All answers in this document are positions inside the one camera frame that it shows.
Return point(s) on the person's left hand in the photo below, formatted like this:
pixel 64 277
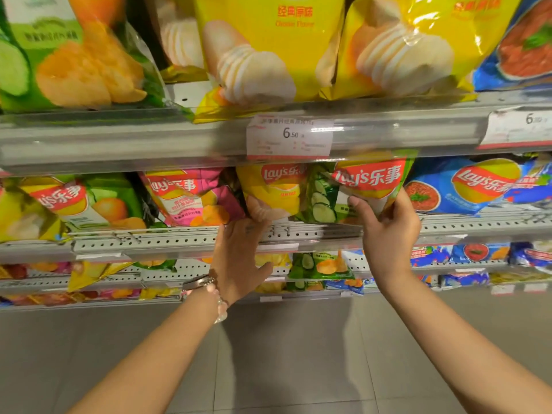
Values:
pixel 237 267

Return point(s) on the person's right hand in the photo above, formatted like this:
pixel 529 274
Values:
pixel 388 245

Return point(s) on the blue potato chips bag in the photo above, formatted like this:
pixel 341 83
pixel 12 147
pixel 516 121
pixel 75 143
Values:
pixel 522 51

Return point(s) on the person's left forearm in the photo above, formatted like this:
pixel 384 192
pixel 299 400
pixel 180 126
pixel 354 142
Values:
pixel 151 366

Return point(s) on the person's right forearm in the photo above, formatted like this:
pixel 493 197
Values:
pixel 453 353

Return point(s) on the black smart watch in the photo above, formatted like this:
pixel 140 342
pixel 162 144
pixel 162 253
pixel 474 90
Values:
pixel 198 282

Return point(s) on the white price tag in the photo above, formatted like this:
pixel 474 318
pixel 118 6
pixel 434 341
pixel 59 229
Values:
pixel 271 299
pixel 517 129
pixel 535 288
pixel 290 137
pixel 503 289

